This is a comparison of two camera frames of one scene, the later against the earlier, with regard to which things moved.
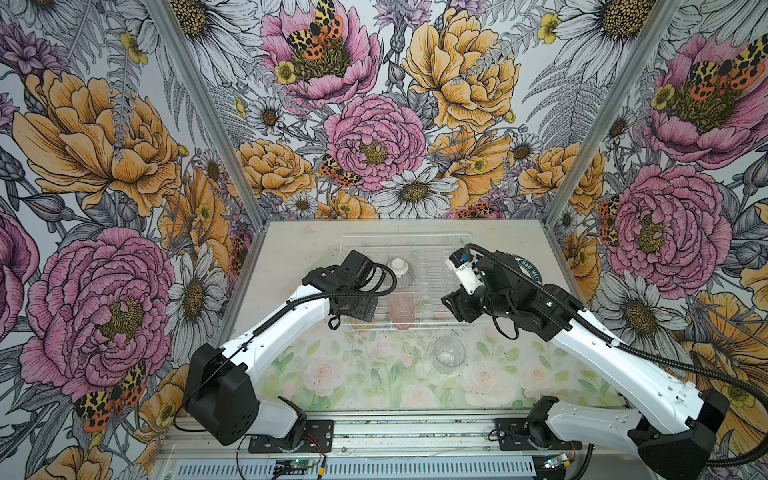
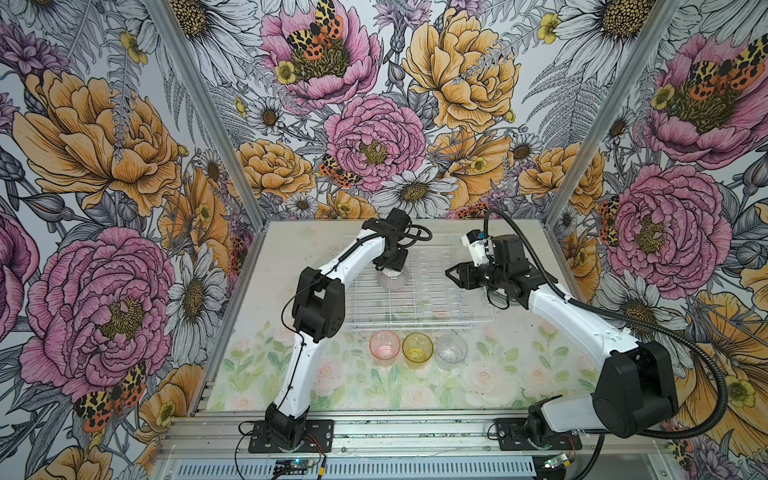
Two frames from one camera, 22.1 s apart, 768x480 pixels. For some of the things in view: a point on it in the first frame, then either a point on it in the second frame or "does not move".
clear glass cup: [449, 353] does not move
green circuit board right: [555, 461] does not move
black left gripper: [364, 310] -> [395, 265]
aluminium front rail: [378, 435] does not move
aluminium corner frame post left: [207, 106] does not move
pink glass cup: [402, 310] -> [384, 347]
